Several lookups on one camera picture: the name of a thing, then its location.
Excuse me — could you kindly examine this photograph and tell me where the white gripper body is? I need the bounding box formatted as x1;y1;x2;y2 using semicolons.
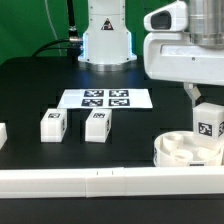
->
143;0;224;85

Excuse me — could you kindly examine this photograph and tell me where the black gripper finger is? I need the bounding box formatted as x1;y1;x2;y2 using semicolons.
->
184;82;201;107

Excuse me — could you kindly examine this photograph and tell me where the white round stool seat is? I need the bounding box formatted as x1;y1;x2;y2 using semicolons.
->
153;131;223;167

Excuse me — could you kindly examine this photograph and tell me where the white sheet with tags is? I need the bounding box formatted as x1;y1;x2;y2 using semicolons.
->
58;89;153;109

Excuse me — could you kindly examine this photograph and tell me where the white front fence rail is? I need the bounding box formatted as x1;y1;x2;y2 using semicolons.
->
0;166;224;198

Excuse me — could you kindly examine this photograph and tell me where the white fence rail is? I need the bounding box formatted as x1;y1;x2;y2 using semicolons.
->
0;166;224;198
0;123;7;150

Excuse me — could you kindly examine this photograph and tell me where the black cable at base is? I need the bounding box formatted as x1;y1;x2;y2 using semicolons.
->
31;0;84;58

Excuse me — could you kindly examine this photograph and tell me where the grey thin cable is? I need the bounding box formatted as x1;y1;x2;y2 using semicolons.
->
44;0;64;57

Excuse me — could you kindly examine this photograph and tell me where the white left fence rail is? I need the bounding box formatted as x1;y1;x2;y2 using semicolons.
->
0;123;7;150

